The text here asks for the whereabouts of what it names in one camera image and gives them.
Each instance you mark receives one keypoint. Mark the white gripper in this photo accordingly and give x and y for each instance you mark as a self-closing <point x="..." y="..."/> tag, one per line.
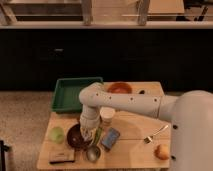
<point x="89" y="118"/>

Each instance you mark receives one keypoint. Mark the dark purple bowl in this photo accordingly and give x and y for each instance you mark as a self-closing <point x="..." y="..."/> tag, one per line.
<point x="75" y="139"/>

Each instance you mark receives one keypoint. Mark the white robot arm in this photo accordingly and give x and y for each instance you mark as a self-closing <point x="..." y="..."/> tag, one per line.
<point x="190" y="116"/>

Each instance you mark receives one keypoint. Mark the orange bowl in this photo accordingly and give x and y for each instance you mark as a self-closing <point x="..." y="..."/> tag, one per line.
<point x="120" y="87"/>

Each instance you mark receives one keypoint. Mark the white paper cup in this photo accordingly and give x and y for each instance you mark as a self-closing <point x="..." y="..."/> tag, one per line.
<point x="107" y="115"/>

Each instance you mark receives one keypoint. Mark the blue sponge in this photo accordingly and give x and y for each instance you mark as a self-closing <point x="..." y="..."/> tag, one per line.
<point x="110" y="138"/>

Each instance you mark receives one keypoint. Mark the green plastic tray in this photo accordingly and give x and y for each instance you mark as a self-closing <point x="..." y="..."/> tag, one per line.
<point x="66" y="94"/>

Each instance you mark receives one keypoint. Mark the green apple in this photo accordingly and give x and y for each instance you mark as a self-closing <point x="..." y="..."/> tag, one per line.
<point x="56" y="135"/>

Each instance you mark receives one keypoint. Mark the dark brown wooden block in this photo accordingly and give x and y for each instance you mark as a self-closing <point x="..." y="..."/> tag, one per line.
<point x="61" y="156"/>

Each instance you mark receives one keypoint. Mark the silver fork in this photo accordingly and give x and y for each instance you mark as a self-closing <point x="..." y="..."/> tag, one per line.
<point x="150" y="138"/>

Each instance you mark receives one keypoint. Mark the metal spoon green handle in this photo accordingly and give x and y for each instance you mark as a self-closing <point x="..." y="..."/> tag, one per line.
<point x="93" y="153"/>

